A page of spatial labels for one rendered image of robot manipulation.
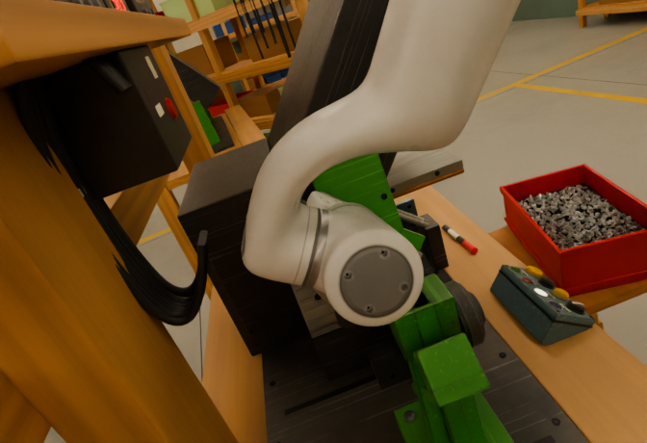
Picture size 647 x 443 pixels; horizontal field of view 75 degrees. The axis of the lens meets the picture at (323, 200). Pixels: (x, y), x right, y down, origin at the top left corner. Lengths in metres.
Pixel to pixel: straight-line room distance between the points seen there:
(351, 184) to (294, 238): 0.33
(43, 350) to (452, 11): 0.46
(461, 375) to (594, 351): 0.36
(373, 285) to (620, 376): 0.48
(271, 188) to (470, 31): 0.18
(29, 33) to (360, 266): 0.27
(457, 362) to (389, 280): 0.14
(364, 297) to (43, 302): 0.29
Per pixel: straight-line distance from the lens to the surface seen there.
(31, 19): 0.34
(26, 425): 0.54
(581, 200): 1.15
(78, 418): 0.55
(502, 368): 0.76
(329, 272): 0.34
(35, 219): 0.47
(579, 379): 0.75
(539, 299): 0.78
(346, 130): 0.32
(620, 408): 0.72
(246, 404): 0.87
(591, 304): 1.00
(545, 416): 0.71
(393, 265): 0.35
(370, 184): 0.68
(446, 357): 0.46
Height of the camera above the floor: 1.48
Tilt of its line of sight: 25 degrees down
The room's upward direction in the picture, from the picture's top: 20 degrees counter-clockwise
